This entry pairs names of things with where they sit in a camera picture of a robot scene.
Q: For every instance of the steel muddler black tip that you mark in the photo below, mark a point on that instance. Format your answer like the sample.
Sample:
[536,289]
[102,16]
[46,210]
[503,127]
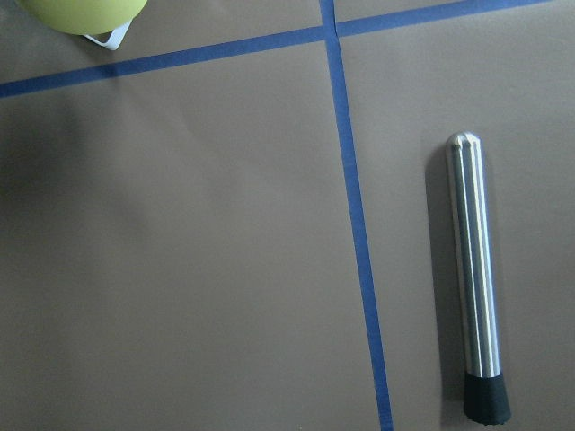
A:
[485,395]

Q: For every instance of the white wire cup rack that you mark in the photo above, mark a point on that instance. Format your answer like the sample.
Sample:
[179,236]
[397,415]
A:
[110,40]

